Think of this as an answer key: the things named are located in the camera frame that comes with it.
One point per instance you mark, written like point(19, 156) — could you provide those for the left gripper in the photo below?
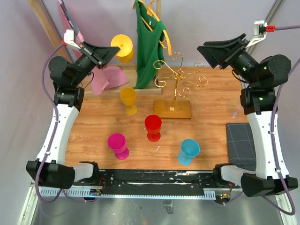
point(98, 55)

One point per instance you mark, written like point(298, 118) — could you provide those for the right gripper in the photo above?
point(223, 53)

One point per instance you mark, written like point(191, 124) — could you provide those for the yellow goblet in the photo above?
point(126, 52)
point(128, 97)

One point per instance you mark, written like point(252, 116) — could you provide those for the clear wine glass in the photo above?
point(234, 113)

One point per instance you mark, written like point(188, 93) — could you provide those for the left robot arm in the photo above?
point(49, 168)

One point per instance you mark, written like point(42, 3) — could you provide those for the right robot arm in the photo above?
point(271, 176)

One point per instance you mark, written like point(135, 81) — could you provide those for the wooden rack base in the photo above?
point(181, 109)

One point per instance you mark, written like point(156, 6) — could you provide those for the pink cloth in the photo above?
point(104, 79)

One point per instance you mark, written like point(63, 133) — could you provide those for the wooden clothes stand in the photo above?
point(45, 20)

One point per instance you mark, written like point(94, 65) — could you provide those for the green tank top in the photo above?
point(148, 46)

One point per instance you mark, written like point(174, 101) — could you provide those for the yellow clothes hanger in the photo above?
point(166, 43)

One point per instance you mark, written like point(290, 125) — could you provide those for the red goblet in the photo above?
point(153, 124)

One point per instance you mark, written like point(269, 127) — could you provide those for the magenta goblet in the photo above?
point(117, 143)

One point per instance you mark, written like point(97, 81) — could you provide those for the dark grey checked cloth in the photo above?
point(240, 146)

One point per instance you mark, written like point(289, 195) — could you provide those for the blue goblet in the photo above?
point(189, 149)

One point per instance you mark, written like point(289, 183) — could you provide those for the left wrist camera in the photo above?
point(73, 40)

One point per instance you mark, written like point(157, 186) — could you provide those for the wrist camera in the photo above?
point(73, 40)
point(260, 30)

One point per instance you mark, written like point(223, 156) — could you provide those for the gold wire glass rack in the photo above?
point(178, 75)

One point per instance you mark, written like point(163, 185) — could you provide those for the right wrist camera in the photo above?
point(260, 30)

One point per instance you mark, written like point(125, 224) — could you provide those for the black mounting rail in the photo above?
point(157, 184)

